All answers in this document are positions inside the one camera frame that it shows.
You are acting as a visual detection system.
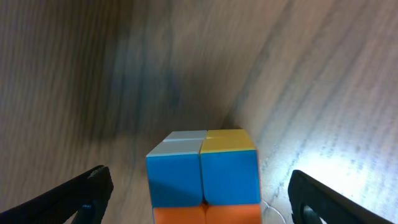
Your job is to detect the colourful two-by-two puzzle cube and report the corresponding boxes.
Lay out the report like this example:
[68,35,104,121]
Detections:
[146,129,262,224]

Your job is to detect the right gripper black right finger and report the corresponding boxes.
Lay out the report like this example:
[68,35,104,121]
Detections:
[288,170,389,224]

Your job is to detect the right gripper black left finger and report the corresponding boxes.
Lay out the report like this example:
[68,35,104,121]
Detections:
[1,165,114,223]

